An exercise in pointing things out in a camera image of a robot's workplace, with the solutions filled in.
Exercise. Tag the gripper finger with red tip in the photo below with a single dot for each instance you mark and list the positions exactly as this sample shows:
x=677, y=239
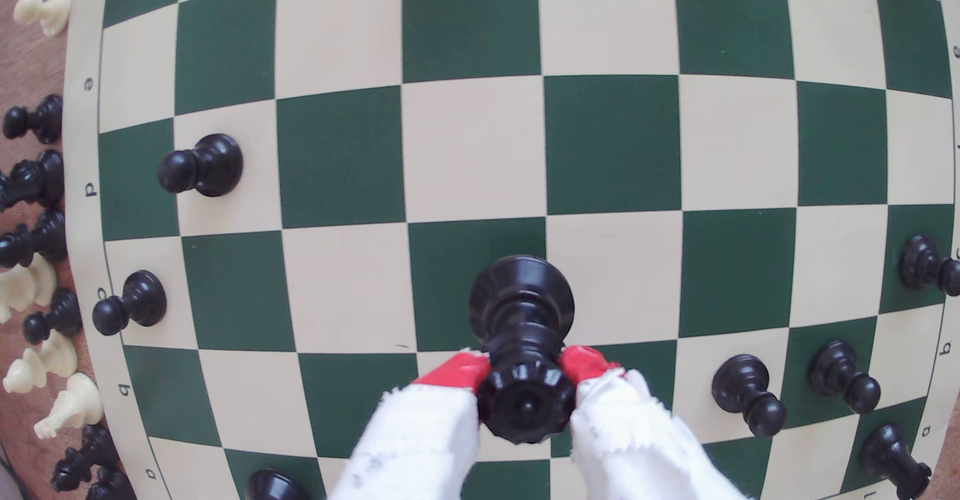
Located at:
x=630, y=440
x=416, y=440

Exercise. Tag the black chess queen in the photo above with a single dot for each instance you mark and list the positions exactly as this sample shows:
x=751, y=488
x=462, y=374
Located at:
x=521, y=350

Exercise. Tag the black chess pawn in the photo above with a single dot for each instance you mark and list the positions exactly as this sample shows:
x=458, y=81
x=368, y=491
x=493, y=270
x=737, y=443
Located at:
x=34, y=119
x=896, y=461
x=200, y=166
x=748, y=395
x=52, y=317
x=930, y=266
x=129, y=303
x=844, y=376

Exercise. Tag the black chess piece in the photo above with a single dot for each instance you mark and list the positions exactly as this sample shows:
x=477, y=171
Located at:
x=82, y=459
x=31, y=181
x=274, y=486
x=34, y=239
x=112, y=486

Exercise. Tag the green and cream chess board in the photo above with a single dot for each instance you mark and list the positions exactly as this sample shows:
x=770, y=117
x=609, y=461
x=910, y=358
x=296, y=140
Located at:
x=472, y=147

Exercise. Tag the white chess piece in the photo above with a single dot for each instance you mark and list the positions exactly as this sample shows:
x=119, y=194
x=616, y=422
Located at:
x=26, y=286
x=45, y=10

